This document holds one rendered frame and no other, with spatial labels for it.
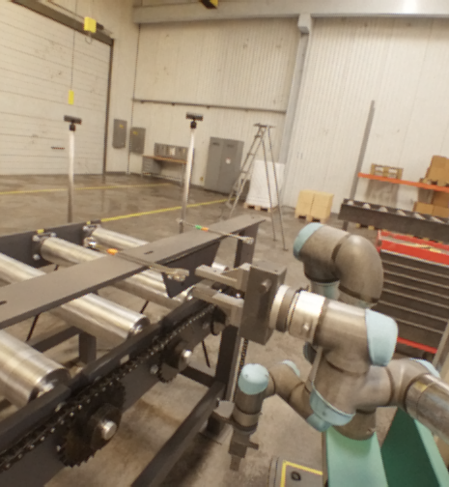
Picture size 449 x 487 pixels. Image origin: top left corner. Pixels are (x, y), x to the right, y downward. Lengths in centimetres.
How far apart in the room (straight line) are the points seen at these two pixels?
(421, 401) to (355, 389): 9
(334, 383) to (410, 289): 231
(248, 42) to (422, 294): 1059
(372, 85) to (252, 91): 374
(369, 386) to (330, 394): 6
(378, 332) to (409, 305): 236
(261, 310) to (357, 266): 32
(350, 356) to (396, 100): 1051
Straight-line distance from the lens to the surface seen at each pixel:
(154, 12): 1376
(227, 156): 1114
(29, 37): 1146
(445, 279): 282
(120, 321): 97
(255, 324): 54
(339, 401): 56
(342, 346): 51
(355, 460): 110
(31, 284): 57
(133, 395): 93
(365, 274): 77
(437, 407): 56
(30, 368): 82
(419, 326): 292
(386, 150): 1069
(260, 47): 1204
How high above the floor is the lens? 140
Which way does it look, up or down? 16 degrees down
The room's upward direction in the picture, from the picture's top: 9 degrees clockwise
